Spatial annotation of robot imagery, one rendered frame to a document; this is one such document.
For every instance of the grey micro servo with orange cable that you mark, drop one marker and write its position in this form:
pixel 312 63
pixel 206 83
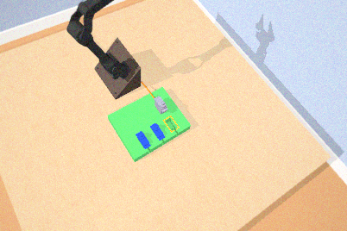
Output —
pixel 159 103

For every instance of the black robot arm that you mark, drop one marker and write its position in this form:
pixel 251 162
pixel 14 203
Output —
pixel 82 34

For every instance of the green flat deck plate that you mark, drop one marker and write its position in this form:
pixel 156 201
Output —
pixel 141 127

